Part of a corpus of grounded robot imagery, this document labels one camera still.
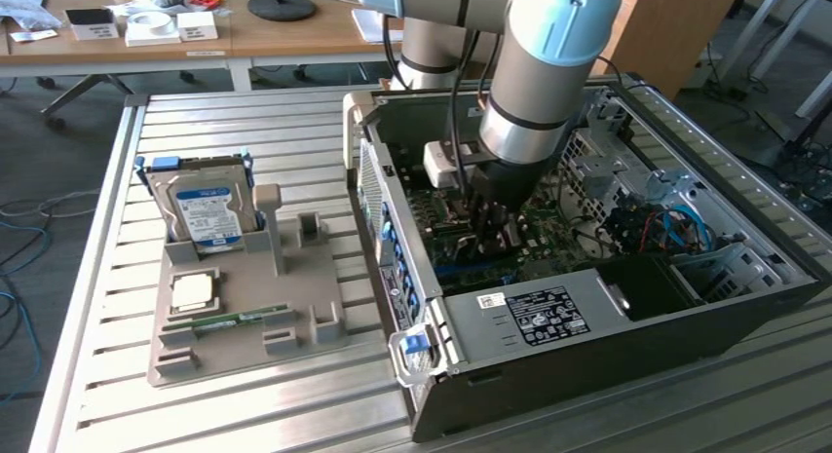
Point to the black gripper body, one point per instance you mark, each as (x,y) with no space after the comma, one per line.
(513,185)

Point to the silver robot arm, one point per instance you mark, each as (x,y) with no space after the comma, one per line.
(540,83)

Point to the CPU socket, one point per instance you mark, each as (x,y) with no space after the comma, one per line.
(455,212)

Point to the green motherboard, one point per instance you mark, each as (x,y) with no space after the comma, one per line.
(553,238)

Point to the metal disk bay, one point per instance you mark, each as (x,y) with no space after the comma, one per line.
(601,180)

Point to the small white sticker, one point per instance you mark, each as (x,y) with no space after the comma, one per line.
(475,112)

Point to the blue expansion slot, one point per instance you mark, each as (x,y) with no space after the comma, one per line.
(452,269)

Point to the grey power supply unit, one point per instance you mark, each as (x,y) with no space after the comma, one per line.
(475,321)

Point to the white paper stack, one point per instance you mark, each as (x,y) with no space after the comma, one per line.
(370,31)

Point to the black open PC case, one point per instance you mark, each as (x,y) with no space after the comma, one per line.
(585,365)

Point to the wooden desk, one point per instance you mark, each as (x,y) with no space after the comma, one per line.
(293,36)
(65,51)

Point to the grey plastic parts rack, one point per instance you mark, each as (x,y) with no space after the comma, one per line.
(248,287)

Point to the hard disk with blue caddy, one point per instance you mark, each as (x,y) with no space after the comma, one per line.
(205,214)

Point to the black round lamp base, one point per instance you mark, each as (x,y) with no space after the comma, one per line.
(282,9)

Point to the green RAM stick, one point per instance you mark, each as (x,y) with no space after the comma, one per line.
(221,321)

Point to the silver CPU chip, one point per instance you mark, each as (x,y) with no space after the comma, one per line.
(194,292)

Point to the plain white box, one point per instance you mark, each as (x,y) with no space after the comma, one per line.
(196,26)

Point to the orange small item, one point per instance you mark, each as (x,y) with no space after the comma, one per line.
(205,1)

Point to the flat white box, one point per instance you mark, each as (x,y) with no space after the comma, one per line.
(153,40)

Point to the white tape roll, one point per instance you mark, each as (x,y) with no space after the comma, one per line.
(150,29)

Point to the white box with black top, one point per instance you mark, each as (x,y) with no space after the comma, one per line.
(94,31)

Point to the white label card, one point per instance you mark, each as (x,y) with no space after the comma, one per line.
(33,35)

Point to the clear plastic bag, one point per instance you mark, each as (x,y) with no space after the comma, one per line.
(26,14)

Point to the light grey wrist camera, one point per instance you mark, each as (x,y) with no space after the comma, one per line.
(443,165)

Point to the grey metal drive bracket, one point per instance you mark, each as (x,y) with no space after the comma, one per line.
(735,273)

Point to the white table frame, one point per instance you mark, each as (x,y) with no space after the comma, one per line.
(813,97)

